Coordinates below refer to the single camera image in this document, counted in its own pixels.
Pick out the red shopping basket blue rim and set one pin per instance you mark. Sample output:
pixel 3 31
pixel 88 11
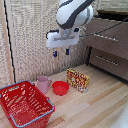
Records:
pixel 25 105

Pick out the red plastic bowl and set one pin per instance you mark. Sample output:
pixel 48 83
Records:
pixel 60 87

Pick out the colourful snack box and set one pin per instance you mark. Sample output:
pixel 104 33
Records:
pixel 77 80

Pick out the pink plastic mug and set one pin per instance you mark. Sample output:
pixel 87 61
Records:
pixel 42 84

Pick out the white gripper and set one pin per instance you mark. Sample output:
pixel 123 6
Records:
pixel 62 39

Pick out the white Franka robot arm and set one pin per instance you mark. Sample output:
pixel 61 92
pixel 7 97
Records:
pixel 73 13

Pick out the brown drawer cabinet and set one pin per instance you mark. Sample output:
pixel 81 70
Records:
pixel 108 45

